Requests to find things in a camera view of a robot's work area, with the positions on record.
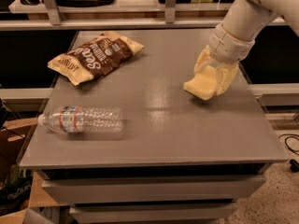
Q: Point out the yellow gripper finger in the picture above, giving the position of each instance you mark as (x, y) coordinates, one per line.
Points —
(204, 60)
(225, 75)

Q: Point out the brown chip bag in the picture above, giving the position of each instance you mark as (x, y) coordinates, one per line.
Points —
(95, 58)

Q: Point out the yellow sponge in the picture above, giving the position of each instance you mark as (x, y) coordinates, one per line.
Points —
(203, 84)

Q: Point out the cardboard box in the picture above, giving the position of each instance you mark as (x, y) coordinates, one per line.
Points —
(22, 201)

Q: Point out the grey drawer cabinet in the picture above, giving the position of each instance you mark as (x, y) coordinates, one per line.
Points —
(166, 131)

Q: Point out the grey drawer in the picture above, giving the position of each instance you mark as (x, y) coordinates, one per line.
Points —
(152, 213)
(153, 189)

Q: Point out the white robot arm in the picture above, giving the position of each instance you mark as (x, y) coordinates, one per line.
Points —
(246, 18)

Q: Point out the lower grey drawer front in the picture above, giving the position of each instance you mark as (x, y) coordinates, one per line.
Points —
(152, 213)

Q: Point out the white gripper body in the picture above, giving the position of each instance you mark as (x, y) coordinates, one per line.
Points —
(230, 48)

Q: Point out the metal shelf rail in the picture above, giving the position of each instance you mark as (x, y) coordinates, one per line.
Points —
(121, 14)

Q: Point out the clear plastic water bottle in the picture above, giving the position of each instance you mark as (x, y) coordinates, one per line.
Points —
(78, 119)

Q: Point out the upper grey drawer front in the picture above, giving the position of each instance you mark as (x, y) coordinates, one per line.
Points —
(153, 189)

